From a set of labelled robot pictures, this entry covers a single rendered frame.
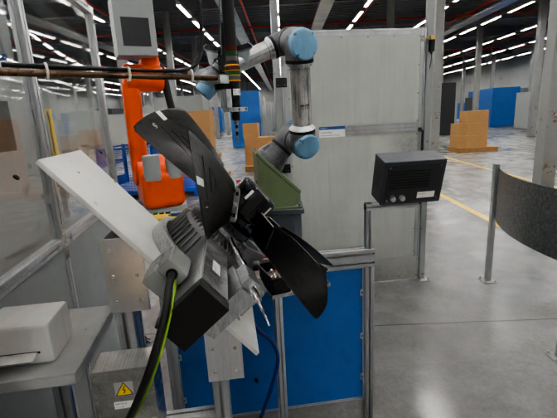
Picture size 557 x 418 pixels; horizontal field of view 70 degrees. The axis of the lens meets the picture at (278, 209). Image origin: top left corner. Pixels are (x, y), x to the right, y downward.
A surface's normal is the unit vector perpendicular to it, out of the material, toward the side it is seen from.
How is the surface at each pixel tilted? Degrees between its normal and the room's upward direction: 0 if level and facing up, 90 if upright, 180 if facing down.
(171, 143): 59
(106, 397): 90
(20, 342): 90
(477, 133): 90
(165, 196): 90
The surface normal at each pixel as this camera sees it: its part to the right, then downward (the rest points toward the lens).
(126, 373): 0.14, 0.22
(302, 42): 0.36, 0.29
